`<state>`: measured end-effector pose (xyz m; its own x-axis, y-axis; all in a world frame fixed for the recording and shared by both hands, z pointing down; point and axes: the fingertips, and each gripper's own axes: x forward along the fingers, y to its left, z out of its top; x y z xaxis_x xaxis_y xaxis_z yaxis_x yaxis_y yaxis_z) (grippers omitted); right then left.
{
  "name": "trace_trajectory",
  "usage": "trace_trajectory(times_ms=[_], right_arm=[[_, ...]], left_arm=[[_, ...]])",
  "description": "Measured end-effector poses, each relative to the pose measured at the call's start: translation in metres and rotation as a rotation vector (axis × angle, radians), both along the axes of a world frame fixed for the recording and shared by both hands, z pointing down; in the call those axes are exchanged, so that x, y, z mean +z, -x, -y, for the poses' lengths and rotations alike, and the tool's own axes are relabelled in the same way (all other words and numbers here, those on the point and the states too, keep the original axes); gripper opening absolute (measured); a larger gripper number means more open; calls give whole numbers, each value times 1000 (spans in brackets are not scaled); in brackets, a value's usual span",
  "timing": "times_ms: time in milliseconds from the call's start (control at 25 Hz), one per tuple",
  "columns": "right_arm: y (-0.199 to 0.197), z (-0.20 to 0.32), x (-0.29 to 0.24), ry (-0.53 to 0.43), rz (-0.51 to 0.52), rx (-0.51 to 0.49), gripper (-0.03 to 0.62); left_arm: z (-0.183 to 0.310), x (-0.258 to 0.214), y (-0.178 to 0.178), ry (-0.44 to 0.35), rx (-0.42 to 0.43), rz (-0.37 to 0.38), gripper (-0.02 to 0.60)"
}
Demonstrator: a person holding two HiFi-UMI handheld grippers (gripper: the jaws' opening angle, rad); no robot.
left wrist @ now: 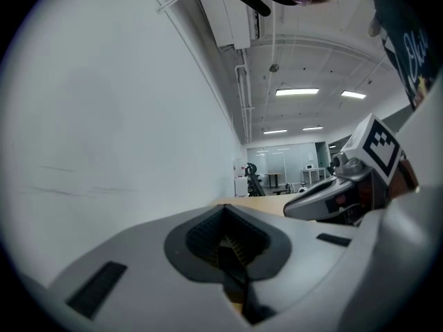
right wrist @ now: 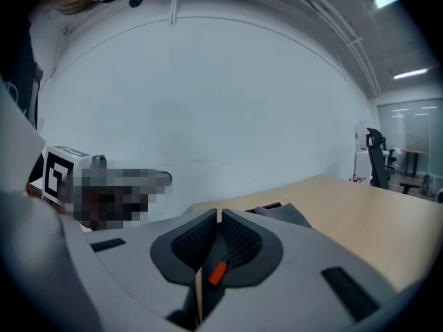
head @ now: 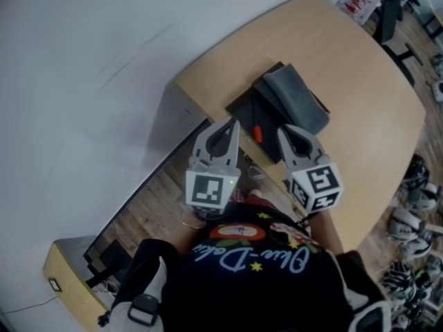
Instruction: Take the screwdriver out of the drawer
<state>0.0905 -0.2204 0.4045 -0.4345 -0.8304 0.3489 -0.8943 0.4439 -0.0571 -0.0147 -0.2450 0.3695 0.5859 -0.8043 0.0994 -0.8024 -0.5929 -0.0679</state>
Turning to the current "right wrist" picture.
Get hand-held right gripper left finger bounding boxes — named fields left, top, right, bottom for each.
left=82, top=208, right=219, bottom=332

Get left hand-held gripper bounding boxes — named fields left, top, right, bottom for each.
left=41, top=145, right=174, bottom=230

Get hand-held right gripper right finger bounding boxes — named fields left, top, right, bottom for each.
left=204, top=208, right=399, bottom=330

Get large wooden desk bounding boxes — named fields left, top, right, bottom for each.
left=192, top=174, right=443, bottom=324

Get white cabinet with red labels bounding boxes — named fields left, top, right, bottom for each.
left=352, top=120, right=373, bottom=186

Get black mesh office chair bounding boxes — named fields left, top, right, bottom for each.
left=365, top=127, right=391, bottom=190

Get wooden table with black legs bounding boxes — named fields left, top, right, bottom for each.
left=400, top=148, right=427, bottom=178

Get frosted glass partition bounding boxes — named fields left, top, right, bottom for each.
left=376, top=98, right=443, bottom=180

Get person's black white printed shirt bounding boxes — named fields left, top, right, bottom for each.
left=0, top=10, right=59, bottom=135

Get white ceiling pipes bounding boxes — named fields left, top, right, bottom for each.
left=300, top=0, right=382, bottom=99

